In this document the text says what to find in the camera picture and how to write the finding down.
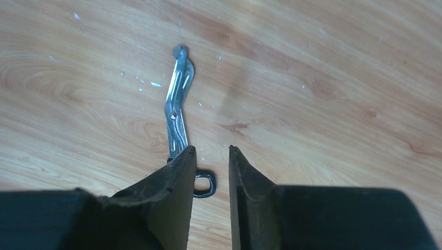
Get black handled scissors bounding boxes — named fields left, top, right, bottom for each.
left=164, top=44, right=217, bottom=199

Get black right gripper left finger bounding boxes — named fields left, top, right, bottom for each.
left=1, top=146, right=197, bottom=249

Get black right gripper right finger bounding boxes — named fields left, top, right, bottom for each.
left=228, top=146, right=438, bottom=249

